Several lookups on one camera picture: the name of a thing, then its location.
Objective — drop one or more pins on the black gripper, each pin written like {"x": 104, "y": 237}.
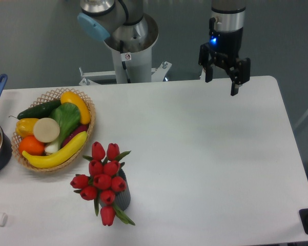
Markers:
{"x": 222, "y": 50}

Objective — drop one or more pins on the red tulip bouquet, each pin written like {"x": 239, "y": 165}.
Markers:
{"x": 101, "y": 161}

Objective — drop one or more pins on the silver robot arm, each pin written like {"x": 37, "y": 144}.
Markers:
{"x": 130, "y": 34}

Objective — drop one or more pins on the grey ribbed vase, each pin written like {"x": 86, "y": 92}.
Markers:
{"x": 112, "y": 190}

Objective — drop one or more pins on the purple eggplant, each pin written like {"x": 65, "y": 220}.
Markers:
{"x": 79, "y": 129}

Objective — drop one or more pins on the yellow squash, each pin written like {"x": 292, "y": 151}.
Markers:
{"x": 71, "y": 97}

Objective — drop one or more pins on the green bok choy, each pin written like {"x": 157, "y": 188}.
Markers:
{"x": 53, "y": 130}

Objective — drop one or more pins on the green cucumber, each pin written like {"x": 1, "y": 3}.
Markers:
{"x": 39, "y": 111}

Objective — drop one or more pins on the yellow banana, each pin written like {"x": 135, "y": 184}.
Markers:
{"x": 59, "y": 157}

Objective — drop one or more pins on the yellow bell pepper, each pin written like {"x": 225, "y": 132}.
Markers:
{"x": 24, "y": 127}

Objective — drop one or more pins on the orange fruit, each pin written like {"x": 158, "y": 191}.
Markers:
{"x": 32, "y": 146}

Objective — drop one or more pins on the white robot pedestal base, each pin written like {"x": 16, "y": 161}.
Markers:
{"x": 129, "y": 67}

